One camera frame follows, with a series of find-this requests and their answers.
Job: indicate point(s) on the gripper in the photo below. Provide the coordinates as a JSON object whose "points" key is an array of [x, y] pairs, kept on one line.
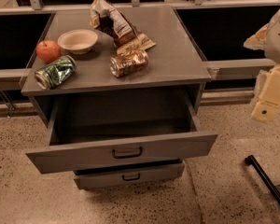
{"points": [[278, 39]]}

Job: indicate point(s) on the grey top drawer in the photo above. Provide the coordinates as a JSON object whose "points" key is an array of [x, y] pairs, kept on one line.
{"points": [[118, 128]]}

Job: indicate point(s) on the grey drawer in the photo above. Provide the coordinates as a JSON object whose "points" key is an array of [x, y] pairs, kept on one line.
{"points": [[118, 128], [169, 170]]}

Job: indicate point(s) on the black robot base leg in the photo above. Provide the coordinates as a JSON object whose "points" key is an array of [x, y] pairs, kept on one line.
{"points": [[274, 189]]}

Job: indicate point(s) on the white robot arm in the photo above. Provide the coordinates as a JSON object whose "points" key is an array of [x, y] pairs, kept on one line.
{"points": [[267, 38]]}

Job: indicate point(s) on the grey metal drawer cabinet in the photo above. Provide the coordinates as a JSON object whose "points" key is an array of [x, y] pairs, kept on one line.
{"points": [[172, 64]]}

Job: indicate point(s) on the grey bottom drawer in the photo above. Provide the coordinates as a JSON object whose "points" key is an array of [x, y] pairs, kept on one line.
{"points": [[169, 170]]}

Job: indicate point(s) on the crushed gold soda can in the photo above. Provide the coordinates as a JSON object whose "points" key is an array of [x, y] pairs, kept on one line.
{"points": [[128, 62]]}

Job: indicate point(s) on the crumpled chip bag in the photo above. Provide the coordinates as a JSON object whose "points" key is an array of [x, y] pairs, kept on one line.
{"points": [[107, 19]]}

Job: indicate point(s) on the beige paper bowl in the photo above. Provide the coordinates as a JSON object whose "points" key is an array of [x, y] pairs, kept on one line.
{"points": [[78, 41]]}

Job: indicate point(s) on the crushed green soda can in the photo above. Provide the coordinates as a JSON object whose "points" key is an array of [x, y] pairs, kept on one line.
{"points": [[56, 73]]}

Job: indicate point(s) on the red apple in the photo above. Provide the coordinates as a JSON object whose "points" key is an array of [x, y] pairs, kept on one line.
{"points": [[48, 51]]}

